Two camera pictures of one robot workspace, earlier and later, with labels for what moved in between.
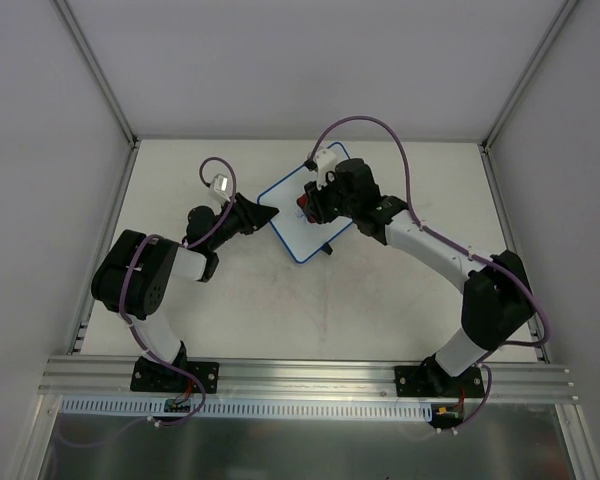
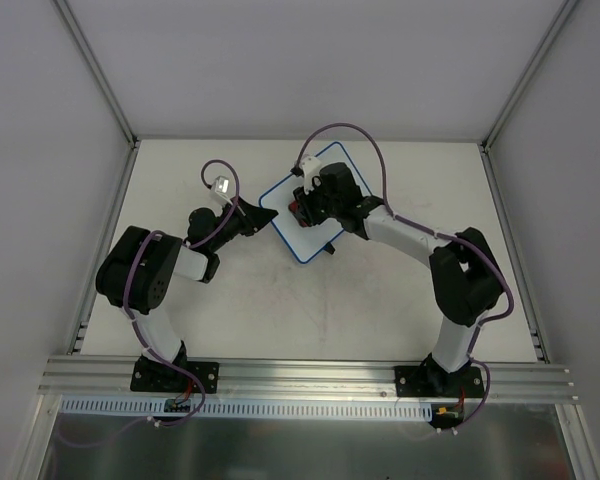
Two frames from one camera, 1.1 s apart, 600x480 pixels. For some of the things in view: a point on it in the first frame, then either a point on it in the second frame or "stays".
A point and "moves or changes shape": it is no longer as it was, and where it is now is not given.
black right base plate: (436, 382) stays
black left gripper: (244, 214) stays
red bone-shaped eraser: (302, 202) moves or changes shape
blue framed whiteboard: (280, 203) stays
